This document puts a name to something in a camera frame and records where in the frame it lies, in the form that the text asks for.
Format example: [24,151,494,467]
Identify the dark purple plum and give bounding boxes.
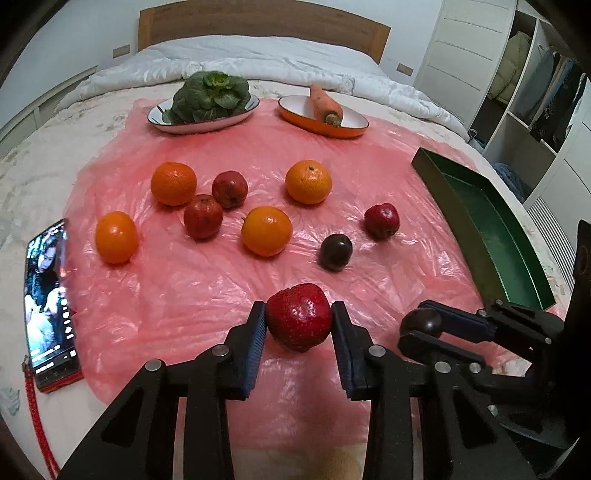
[400,308,443,338]
[318,233,353,272]

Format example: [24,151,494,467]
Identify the small red apple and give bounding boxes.
[363,203,400,240]

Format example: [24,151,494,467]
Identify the bright red apple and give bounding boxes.
[266,283,332,353]

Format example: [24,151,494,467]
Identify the orange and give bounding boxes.
[150,162,197,207]
[286,160,332,205]
[95,211,139,265]
[240,206,293,257]

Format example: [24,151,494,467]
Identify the dull red apple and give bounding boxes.
[211,171,249,210]
[183,194,223,241]

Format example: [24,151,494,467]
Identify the green rectangular tray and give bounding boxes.
[412,148,555,310]

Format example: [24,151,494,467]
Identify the floral bed sheet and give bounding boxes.
[1,83,571,479]

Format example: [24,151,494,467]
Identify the smartphone with red case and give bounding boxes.
[23,219,82,393]

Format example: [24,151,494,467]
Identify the blue folded towel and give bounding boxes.
[493,162,532,203]

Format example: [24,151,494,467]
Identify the pink plastic sheet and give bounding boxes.
[62,97,567,451]

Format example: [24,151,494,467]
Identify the white wardrobe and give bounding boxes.
[415,1,590,247]

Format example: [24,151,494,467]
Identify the hanging clothes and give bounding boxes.
[487,31,587,151]

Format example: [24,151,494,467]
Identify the carrot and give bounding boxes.
[310,85,344,127]

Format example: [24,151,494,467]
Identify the orange oval dish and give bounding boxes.
[279,95,370,139]

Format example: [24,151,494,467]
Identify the white oval plate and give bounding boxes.
[146,93,262,135]

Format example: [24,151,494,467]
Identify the white duvet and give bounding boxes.
[56,35,469,140]

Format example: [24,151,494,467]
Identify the white radiator cover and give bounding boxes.
[0,66,97,158]

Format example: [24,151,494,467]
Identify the green leafy vegetable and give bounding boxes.
[163,71,250,125]

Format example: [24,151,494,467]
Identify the wooden headboard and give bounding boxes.
[137,1,391,62]

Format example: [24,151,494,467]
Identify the red phone lanyard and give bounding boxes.
[21,355,62,480]

